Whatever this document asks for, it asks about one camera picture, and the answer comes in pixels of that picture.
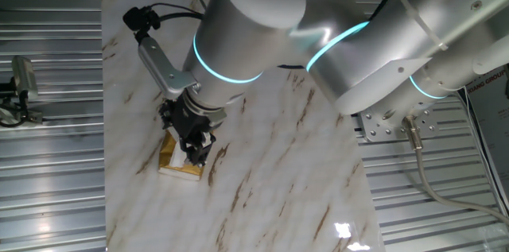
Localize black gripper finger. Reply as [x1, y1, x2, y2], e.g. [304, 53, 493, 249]
[194, 130, 217, 168]
[179, 135, 200, 165]

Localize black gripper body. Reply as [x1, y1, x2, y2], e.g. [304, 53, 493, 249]
[157, 93, 227, 141]

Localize gold tissue pack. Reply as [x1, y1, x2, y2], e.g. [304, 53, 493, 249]
[157, 128, 208, 182]

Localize marble pattern table sheet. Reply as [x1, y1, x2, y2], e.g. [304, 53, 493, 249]
[100, 0, 386, 252]

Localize metal clamp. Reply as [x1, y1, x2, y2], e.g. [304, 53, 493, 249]
[0, 107, 44, 126]

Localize white rectangular device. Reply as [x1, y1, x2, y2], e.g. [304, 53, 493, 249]
[11, 55, 39, 102]

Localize white printed sign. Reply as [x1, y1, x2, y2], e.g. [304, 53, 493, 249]
[463, 64, 509, 205]

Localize clear plastic film piece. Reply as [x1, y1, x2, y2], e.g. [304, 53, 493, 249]
[483, 226, 509, 252]

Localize black camera cable with plug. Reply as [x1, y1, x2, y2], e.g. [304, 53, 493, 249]
[122, 2, 204, 45]

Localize black cable loop at clamp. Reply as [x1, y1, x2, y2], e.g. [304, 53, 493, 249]
[0, 80, 29, 129]

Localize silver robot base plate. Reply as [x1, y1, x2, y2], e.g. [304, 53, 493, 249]
[355, 99, 439, 143]

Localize grey cable with metal connector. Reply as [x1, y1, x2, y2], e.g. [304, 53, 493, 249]
[400, 115, 509, 226]

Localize thin black cable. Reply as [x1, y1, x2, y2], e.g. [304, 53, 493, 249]
[456, 87, 509, 217]

